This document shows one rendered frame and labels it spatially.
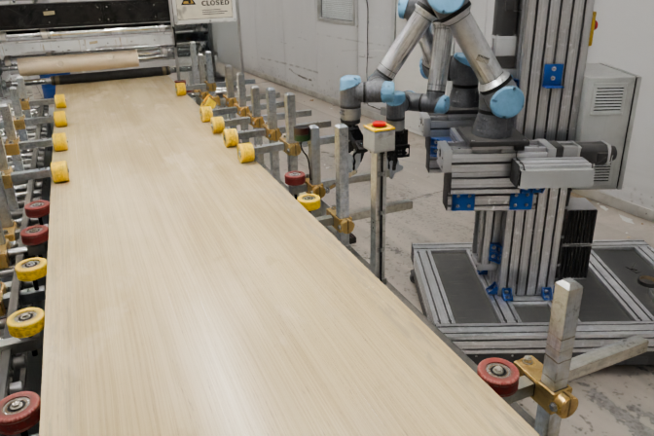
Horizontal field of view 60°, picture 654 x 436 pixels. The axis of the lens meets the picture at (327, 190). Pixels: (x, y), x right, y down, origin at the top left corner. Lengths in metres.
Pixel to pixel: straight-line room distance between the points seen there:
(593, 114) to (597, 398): 1.15
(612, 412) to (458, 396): 1.54
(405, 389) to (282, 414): 0.24
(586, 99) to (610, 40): 1.96
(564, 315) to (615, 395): 1.58
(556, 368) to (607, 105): 1.47
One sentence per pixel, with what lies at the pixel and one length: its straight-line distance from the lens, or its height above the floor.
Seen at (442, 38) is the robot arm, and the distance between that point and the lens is 2.35.
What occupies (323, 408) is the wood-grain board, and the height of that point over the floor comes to 0.90.
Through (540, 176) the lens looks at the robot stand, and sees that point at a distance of 2.20.
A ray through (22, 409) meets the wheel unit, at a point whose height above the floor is 0.90.
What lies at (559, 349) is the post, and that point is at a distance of 1.21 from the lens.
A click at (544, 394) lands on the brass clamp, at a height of 0.85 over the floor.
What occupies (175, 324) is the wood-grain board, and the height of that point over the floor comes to 0.90.
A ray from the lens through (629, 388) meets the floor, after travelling 2.78.
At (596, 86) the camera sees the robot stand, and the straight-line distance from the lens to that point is 2.47.
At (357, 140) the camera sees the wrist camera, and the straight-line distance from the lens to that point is 2.03.
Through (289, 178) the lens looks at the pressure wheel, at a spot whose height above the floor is 0.90.
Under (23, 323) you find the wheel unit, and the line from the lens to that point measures 1.51.
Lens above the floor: 1.65
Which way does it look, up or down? 22 degrees down
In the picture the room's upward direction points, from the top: 1 degrees counter-clockwise
